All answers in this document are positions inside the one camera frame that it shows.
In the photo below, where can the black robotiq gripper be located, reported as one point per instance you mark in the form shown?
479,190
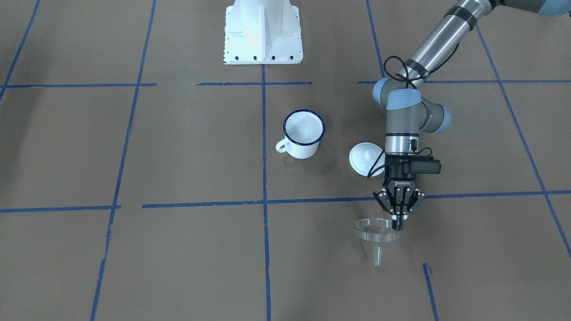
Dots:
396,179

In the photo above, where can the white round cup lid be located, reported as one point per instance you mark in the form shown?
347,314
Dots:
367,159

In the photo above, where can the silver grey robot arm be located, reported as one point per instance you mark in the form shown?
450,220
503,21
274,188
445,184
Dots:
409,114

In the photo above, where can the white enamel cup blue rim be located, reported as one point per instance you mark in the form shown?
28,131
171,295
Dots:
303,130

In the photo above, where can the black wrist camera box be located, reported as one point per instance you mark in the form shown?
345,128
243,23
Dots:
423,165

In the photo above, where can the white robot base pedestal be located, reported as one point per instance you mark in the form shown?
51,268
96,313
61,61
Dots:
262,32

